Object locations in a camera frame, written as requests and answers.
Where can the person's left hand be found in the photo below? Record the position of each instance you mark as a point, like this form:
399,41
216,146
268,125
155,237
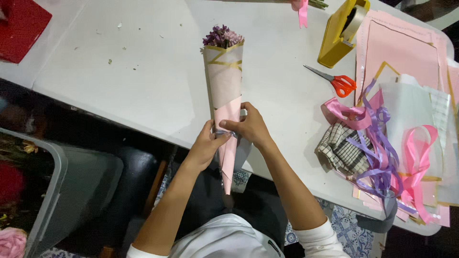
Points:
204,147

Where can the person's right hand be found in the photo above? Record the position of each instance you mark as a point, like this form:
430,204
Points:
251,126

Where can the grey ribbon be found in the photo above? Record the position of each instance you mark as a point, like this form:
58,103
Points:
226,133

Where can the pink paper flower bouquet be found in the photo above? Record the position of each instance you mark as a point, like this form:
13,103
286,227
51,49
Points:
225,96

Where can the checked black white cloth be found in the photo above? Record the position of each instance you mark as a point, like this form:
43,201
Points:
340,148

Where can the person's white shirt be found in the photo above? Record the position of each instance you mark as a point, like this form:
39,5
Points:
236,238

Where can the black chair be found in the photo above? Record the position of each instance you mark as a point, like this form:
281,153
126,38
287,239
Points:
118,200

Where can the purple ribbon bundle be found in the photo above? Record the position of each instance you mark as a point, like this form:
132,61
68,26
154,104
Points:
376,150

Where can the yellow tape dispenser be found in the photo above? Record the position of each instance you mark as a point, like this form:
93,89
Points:
340,34

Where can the translucent white wrapping sheets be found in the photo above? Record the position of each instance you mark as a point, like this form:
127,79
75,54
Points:
416,118

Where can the stack of pink wrapping sheets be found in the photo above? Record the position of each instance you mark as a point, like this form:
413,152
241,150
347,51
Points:
401,50

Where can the bright pink ribbon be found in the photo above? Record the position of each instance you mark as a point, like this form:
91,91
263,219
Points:
417,168

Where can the clear plastic flower crate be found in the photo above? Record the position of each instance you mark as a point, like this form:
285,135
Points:
28,193

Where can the red paper sheet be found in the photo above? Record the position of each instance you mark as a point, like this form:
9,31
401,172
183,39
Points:
20,29

